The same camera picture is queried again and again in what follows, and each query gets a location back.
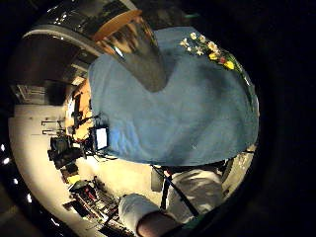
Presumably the small lit monitor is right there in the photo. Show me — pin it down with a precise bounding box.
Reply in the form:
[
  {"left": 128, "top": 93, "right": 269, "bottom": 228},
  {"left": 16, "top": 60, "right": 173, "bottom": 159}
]
[{"left": 93, "top": 125, "right": 110, "bottom": 151}]

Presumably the shiny metallic cone vase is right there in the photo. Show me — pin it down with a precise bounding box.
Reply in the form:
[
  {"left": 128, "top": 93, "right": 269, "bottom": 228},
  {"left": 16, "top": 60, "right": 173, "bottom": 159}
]
[{"left": 91, "top": 9, "right": 172, "bottom": 94}]

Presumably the orange wooden furniture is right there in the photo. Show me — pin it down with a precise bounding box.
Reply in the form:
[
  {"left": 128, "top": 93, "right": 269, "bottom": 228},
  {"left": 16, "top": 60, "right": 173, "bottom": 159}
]
[{"left": 64, "top": 78, "right": 96, "bottom": 143}]

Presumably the the person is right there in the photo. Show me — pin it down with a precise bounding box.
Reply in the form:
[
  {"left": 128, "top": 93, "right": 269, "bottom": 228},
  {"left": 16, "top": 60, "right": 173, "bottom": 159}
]
[{"left": 118, "top": 160, "right": 239, "bottom": 237}]

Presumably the artificial flower bouquet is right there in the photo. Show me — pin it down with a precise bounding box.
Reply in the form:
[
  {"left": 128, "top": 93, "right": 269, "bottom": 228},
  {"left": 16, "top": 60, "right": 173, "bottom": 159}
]
[{"left": 178, "top": 31, "right": 255, "bottom": 102}]

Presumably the yellow box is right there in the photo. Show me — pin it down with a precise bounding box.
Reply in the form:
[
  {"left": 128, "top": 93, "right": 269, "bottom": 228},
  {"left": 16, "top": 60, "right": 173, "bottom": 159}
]
[{"left": 66, "top": 174, "right": 82, "bottom": 186}]

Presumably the cluttered equipment cart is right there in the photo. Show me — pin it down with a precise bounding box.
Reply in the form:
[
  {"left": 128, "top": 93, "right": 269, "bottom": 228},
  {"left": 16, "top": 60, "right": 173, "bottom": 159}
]
[{"left": 62, "top": 177, "right": 134, "bottom": 237}]

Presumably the black shoulder strap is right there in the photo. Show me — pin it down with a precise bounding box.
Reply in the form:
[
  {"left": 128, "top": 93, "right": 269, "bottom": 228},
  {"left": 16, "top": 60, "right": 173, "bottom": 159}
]
[{"left": 150, "top": 164, "right": 200, "bottom": 218}]

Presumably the black camera equipment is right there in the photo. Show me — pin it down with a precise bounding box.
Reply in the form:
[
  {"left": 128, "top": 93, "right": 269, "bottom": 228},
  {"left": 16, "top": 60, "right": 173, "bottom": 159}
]
[{"left": 47, "top": 135, "right": 87, "bottom": 170}]

